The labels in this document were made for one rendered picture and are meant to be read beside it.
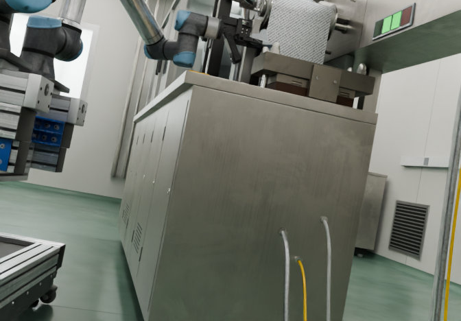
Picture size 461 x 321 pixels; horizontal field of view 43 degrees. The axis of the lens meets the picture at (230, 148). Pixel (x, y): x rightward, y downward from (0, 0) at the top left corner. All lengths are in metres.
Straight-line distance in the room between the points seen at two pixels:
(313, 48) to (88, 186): 5.69
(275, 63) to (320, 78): 0.16
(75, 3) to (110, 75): 5.34
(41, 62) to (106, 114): 5.47
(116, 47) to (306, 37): 5.66
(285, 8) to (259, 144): 0.59
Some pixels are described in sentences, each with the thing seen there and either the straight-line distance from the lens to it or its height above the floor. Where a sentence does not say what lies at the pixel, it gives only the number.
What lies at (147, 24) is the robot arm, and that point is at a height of 1.07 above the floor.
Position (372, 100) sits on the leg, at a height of 1.01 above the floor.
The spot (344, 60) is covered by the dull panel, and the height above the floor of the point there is 1.12.
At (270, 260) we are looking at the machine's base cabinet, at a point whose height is 0.36.
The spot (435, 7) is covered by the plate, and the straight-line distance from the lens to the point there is 1.77.
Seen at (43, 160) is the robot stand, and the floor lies 0.54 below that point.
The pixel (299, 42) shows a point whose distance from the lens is 2.19.
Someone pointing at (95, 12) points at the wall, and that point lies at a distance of 7.79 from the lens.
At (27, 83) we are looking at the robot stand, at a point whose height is 0.75.
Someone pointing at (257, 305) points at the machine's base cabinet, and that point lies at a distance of 1.90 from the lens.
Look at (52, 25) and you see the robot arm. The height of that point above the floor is 1.01.
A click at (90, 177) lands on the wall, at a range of 7.59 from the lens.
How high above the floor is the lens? 0.60
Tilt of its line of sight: 3 degrees up
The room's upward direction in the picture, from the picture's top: 11 degrees clockwise
